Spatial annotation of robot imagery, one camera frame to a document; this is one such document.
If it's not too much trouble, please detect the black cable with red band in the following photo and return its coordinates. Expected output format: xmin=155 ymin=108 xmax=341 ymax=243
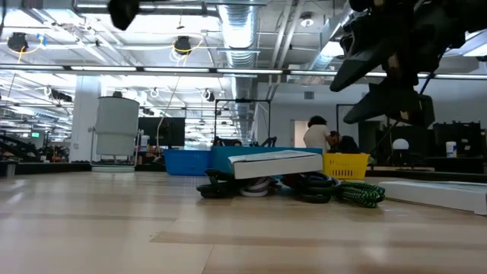
xmin=280 ymin=170 xmax=343 ymax=205

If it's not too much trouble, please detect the small yellow perforated basket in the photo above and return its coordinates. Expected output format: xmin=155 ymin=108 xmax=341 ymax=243
xmin=322 ymin=152 xmax=371 ymax=181

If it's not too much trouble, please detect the black monitor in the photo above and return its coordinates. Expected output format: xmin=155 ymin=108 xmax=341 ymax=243
xmin=137 ymin=116 xmax=186 ymax=149

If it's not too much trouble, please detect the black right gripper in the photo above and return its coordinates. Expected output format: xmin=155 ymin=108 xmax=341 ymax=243
xmin=329 ymin=0 xmax=487 ymax=129

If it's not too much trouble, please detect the large teal plastic bin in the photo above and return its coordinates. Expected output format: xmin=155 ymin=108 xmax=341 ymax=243
xmin=210 ymin=146 xmax=324 ymax=177

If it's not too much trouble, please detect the black ceiling cable reel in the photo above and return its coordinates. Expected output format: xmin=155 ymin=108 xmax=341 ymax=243
xmin=173 ymin=35 xmax=193 ymax=56
xmin=7 ymin=32 xmax=30 ymax=53

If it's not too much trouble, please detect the long ceiling light strip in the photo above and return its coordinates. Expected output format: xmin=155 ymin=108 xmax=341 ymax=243
xmin=0 ymin=63 xmax=487 ymax=81

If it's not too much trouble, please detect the person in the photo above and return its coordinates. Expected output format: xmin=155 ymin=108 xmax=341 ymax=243
xmin=303 ymin=115 xmax=333 ymax=154
xmin=327 ymin=130 xmax=361 ymax=155

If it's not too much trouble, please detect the silver ventilation duct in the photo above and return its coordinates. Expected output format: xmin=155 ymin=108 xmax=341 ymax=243
xmin=216 ymin=0 xmax=267 ymax=148

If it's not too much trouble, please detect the small blue perforated basket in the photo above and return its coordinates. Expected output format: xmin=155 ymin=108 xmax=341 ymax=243
xmin=163 ymin=148 xmax=213 ymax=177

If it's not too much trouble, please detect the grey white cable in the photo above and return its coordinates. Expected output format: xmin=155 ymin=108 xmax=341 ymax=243
xmin=238 ymin=176 xmax=274 ymax=199

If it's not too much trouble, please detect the white cylindrical cup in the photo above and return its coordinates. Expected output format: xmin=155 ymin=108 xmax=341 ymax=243
xmin=90 ymin=95 xmax=141 ymax=173

